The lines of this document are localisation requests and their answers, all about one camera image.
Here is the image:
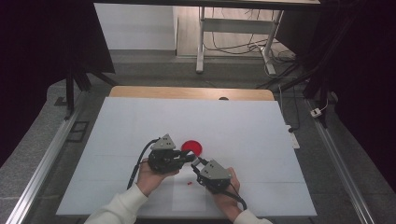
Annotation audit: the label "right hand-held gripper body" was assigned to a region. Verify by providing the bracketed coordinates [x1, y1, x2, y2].
[195, 159, 233, 195]

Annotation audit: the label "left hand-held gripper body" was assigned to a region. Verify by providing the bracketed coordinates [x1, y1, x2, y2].
[147, 133, 185, 175]

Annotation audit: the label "round red dish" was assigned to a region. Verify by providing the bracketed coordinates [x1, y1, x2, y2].
[180, 139, 204, 157]

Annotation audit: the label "person's left hand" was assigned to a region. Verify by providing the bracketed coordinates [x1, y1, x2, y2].
[135, 158, 181, 198]

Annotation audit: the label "person's right hand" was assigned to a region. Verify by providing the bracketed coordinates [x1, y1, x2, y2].
[213, 166, 245, 223]

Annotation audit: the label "white paper sheet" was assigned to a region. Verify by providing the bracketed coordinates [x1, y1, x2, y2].
[171, 166, 208, 213]

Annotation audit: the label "large white board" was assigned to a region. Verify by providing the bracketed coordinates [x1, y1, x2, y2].
[55, 96, 318, 217]

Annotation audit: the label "wooden table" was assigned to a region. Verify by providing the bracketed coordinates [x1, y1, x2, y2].
[108, 85, 276, 102]

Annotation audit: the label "black tripod stand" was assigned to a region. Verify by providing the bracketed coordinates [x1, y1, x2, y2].
[258, 55, 331, 129]
[64, 62, 118, 120]

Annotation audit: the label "black curtain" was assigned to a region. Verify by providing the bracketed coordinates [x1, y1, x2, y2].
[276, 0, 396, 192]
[0, 0, 116, 169]

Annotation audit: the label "left hand-held gripper black cable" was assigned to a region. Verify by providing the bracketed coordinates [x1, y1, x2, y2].
[126, 138, 161, 190]

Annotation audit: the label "hand-held gripper black cable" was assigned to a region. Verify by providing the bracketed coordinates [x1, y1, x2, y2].
[222, 183, 248, 211]
[126, 138, 161, 190]

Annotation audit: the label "right hand-held gripper black cable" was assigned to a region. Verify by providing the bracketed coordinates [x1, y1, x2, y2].
[222, 183, 248, 211]

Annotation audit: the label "black floor frame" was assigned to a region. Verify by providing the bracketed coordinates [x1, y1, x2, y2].
[66, 120, 90, 144]

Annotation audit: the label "white metal desk frame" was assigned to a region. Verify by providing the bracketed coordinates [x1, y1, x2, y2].
[195, 6, 285, 76]

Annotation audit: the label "black floor cables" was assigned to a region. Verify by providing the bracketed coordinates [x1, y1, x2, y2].
[204, 7, 297, 63]

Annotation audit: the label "aluminium floor rail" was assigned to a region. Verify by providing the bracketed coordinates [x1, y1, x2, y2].
[6, 102, 85, 224]
[306, 99, 375, 224]

